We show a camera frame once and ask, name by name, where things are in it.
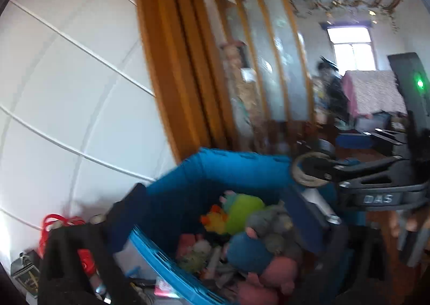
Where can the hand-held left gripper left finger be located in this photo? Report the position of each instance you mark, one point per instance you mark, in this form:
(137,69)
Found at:
(126,221)

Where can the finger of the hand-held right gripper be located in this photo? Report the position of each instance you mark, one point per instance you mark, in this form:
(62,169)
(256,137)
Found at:
(394,142)
(369,170)

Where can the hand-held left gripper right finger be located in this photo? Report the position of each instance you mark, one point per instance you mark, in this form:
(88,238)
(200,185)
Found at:
(304,217)

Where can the tape roll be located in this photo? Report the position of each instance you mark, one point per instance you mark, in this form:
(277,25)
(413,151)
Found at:
(297,174)

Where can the green plush toy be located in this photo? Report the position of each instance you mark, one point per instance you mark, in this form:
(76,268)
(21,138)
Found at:
(243,211)

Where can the pink pig plush blue shirt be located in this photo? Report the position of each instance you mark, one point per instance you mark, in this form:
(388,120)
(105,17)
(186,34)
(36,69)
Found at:
(248,253)

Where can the blue plastic storage crate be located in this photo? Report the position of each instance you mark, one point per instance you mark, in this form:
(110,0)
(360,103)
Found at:
(218,170)

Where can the person's right hand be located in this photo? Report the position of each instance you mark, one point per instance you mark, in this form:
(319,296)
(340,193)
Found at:
(396,227)

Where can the grey plush toy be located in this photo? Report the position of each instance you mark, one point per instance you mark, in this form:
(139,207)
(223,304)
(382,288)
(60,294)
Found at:
(272,224)

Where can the pink patterned cloth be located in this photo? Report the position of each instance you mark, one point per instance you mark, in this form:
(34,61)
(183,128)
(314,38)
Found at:
(373,93)

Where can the small pink plush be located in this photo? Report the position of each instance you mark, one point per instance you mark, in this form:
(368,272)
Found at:
(186,243)

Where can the green and pink plush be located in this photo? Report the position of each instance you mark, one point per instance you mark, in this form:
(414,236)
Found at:
(229,198)

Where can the pink snack packet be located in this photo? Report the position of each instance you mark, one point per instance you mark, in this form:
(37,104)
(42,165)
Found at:
(164,289)

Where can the pale green plush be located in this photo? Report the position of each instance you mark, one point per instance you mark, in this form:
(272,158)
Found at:
(196,258)

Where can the dark hanging clothes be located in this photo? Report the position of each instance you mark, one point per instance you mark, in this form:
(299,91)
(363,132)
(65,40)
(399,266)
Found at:
(332,89)

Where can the window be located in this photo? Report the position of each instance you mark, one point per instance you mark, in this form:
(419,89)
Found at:
(352,51)

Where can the dark green gift box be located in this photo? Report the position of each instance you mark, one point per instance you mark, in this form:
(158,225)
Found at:
(23,274)

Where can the ceiling garland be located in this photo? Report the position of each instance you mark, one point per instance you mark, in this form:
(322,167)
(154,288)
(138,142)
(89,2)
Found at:
(352,2)

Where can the wood and glass partition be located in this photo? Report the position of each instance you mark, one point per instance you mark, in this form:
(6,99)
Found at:
(265,56)

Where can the wooden frame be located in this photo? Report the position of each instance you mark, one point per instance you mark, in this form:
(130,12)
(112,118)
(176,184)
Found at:
(174,56)

